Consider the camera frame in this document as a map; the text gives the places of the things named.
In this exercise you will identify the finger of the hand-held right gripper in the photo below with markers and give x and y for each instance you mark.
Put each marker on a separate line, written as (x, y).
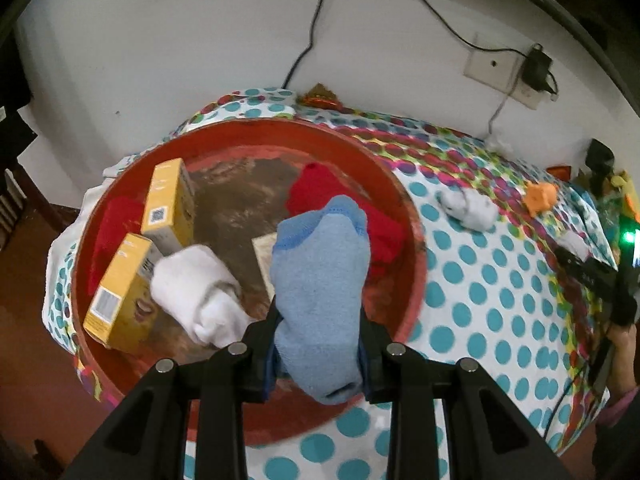
(601, 365)
(585, 270)

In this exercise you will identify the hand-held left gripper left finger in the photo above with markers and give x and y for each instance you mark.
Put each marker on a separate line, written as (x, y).
(257, 360)

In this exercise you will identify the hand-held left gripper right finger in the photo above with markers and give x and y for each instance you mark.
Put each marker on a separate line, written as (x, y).
(372, 370)

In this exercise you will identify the light blue sock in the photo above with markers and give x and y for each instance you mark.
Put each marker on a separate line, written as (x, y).
(320, 285)

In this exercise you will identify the white sock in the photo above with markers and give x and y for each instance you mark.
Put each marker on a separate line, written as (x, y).
(195, 285)

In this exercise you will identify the yellow cardboard box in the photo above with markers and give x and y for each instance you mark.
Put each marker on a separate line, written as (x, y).
(167, 210)
(117, 300)

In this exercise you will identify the round red tray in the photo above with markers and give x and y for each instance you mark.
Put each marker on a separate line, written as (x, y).
(235, 195)

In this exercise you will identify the red sock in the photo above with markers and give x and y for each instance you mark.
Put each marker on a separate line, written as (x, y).
(112, 240)
(312, 192)

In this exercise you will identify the person's right forearm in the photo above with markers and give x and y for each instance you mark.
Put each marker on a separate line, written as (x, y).
(622, 360)

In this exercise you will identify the green plastic bag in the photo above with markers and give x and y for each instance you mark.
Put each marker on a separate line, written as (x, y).
(610, 210)

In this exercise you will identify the orange rubber toy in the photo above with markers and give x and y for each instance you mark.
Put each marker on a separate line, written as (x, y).
(540, 197)

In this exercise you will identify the yellow snack packet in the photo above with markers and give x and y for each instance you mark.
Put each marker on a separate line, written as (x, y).
(621, 182)

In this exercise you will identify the red packet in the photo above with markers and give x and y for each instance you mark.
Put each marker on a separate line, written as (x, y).
(560, 172)

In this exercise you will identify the polka-dot tablecloth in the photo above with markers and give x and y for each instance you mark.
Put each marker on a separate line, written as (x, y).
(480, 300)

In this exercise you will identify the small white sock ball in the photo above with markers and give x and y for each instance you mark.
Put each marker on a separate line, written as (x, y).
(472, 209)

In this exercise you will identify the crumpled white plastic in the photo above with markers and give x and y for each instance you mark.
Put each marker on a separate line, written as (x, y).
(497, 141)

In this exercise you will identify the black power adapter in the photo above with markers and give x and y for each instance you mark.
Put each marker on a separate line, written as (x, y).
(537, 67)

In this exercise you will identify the red and gold wrapper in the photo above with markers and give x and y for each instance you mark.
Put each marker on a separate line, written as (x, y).
(317, 96)

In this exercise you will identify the white wall power outlet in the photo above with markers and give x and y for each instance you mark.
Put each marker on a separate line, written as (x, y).
(527, 99)

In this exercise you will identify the beige wall socket plate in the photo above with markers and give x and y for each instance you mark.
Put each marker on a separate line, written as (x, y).
(487, 65)

